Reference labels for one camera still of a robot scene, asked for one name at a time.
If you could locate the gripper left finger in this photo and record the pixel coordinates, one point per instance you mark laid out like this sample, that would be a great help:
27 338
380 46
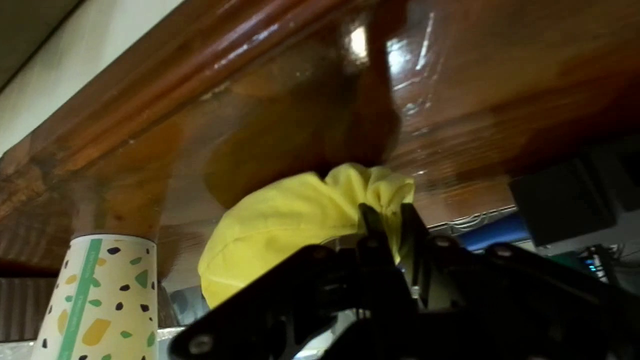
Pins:
280 295

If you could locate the blue bar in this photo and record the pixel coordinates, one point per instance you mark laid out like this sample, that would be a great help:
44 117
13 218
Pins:
492 231

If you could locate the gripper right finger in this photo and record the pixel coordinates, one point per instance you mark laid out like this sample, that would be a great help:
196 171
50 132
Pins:
525 280

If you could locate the speckled paper cup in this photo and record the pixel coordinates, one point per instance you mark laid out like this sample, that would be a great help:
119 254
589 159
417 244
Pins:
105 300

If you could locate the black box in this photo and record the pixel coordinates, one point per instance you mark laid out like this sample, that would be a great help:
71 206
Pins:
560 200

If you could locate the yellow cloth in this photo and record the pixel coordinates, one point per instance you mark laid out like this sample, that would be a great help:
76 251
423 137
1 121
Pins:
280 225

